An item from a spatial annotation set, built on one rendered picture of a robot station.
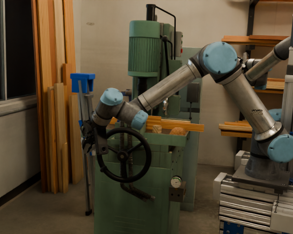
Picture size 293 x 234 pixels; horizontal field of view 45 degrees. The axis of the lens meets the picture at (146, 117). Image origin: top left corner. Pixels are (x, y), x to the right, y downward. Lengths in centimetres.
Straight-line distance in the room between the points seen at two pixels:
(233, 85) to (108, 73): 332
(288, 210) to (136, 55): 110
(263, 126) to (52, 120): 228
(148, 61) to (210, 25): 248
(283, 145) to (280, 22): 315
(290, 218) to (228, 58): 65
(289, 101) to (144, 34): 82
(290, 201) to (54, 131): 232
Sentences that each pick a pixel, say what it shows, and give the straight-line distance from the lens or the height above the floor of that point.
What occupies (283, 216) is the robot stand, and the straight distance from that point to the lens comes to 149.
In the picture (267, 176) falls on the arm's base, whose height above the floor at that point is 84.
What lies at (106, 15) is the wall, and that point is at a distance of 459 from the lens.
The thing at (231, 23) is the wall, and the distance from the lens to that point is 439.
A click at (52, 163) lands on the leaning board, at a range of 340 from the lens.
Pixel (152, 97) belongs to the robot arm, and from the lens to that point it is 143.
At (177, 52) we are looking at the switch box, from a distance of 228.
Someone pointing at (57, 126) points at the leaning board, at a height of 64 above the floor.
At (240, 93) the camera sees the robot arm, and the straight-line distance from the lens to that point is 135.
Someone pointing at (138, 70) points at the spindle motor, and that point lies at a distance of 197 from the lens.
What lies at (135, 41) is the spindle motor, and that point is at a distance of 198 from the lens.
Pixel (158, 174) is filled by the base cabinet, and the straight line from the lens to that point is 196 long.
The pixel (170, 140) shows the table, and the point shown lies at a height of 87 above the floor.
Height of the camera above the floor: 130
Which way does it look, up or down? 9 degrees down
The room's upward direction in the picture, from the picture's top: 3 degrees clockwise
